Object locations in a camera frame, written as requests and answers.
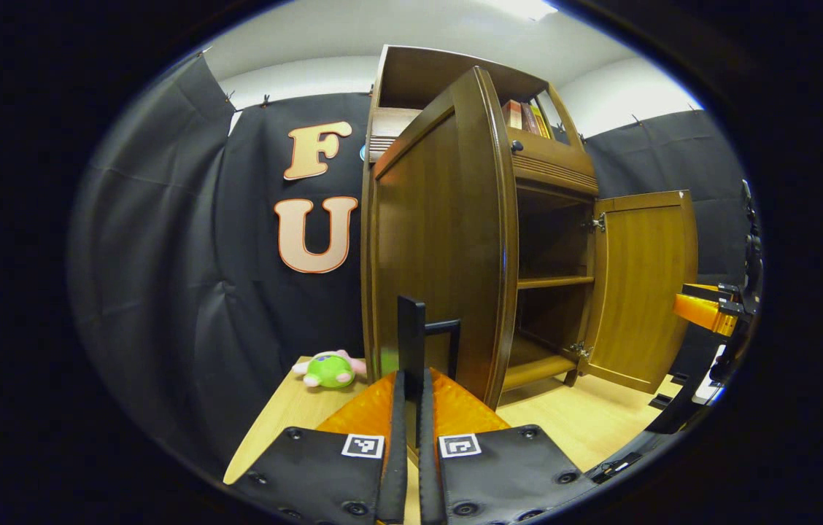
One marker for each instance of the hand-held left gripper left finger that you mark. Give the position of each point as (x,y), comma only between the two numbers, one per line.
(398,467)

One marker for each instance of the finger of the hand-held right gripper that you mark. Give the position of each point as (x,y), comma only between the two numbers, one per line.
(703,312)

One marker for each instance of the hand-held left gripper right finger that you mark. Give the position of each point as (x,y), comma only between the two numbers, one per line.
(427,474)

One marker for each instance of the wooden cabinet door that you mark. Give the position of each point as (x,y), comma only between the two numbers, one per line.
(645,284)
(433,255)

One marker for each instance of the wooden double-door shoe cabinet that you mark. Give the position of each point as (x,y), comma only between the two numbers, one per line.
(419,73)

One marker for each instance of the metal door hinge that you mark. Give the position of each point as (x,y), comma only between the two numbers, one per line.
(581,350)
(597,222)

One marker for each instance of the wooden cabinet drawer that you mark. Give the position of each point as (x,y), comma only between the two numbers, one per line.
(557,164)

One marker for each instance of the green plush toy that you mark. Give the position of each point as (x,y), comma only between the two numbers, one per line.
(330,370)

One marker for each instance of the wooden inner shelf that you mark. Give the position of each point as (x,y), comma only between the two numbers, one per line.
(556,281)

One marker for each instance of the yellow book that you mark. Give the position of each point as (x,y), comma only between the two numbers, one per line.
(541,120)

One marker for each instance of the tan and red book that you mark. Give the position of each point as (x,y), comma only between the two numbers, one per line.
(512,114)

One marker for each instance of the black backdrop cloth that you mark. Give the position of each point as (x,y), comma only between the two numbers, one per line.
(163,292)

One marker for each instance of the ceiling light panel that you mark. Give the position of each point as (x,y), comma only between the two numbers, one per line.
(528,7)

